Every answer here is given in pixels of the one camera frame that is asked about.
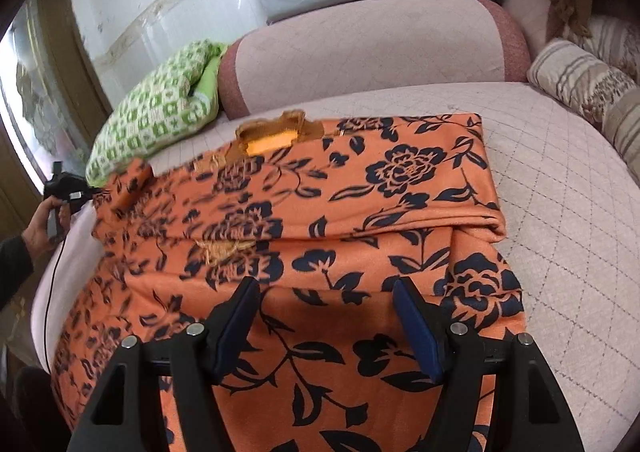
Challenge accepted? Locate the beige striped floral cushion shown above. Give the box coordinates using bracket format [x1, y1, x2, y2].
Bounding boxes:
[527, 15, 639, 179]

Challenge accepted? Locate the pink cylindrical bolster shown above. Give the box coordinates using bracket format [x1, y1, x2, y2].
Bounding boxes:
[218, 0, 530, 119]

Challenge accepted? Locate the wooden stained glass door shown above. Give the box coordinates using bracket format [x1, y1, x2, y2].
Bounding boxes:
[1, 0, 112, 236]

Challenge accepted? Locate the pink headboard cushion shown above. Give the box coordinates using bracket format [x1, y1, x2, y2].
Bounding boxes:
[502, 0, 564, 58]

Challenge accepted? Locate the person's left hand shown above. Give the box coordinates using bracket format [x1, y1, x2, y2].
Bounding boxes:
[21, 196, 70, 260]

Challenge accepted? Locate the orange black floral blouse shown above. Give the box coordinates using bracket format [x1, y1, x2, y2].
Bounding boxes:
[52, 112, 525, 451]

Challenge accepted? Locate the green white checkered pillow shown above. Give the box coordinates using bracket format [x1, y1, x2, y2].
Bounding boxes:
[86, 40, 228, 187]

